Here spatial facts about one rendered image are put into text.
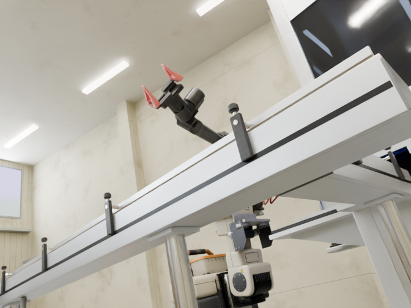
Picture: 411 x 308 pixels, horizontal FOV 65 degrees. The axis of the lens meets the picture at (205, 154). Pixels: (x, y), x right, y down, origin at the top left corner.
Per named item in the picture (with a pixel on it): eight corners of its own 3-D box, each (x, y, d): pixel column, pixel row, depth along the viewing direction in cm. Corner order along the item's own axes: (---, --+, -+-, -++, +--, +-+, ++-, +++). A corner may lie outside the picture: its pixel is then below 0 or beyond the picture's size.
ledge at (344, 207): (389, 200, 113) (386, 194, 114) (377, 197, 104) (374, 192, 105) (351, 212, 121) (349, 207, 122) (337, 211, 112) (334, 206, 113)
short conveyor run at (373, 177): (378, 209, 115) (361, 169, 122) (425, 194, 106) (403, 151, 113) (272, 198, 68) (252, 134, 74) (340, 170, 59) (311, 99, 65)
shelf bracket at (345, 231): (377, 245, 125) (364, 212, 131) (375, 245, 123) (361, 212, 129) (303, 264, 146) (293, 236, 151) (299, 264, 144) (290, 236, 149)
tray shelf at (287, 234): (419, 211, 167) (418, 207, 167) (374, 205, 118) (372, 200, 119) (334, 236, 195) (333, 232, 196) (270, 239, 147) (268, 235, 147)
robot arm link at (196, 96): (196, 133, 121) (178, 123, 124) (213, 110, 123) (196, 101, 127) (188, 117, 110) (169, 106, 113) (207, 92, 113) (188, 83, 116)
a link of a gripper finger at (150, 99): (142, 92, 99) (160, 112, 105) (158, 76, 100) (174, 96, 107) (133, 89, 104) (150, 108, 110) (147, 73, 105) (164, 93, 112)
